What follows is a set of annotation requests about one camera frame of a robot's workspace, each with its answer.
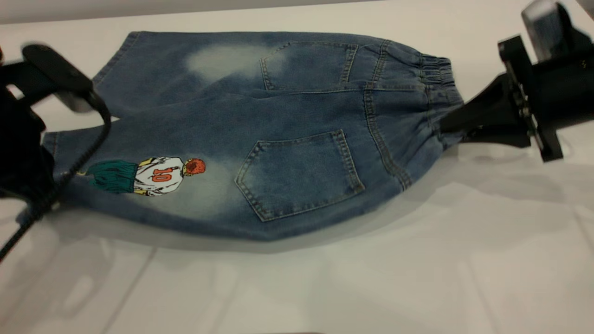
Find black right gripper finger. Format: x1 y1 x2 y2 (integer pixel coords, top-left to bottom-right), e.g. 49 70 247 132
457 124 533 149
439 73 527 135

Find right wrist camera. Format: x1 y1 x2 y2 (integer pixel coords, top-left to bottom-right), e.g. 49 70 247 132
521 0 574 62

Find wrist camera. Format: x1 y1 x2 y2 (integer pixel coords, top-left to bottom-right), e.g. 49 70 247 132
22 43 96 113
521 0 574 62

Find blue denim shorts with print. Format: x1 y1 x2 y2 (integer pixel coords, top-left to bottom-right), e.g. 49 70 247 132
44 31 465 242

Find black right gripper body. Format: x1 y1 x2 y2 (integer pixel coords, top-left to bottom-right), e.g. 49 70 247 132
498 28 594 163

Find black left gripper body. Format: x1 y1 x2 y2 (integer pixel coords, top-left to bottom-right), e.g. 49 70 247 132
0 59 60 206

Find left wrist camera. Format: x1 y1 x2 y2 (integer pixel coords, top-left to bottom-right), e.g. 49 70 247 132
22 43 96 113

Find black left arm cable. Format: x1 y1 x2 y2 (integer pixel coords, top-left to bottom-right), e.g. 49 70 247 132
0 93 113 261

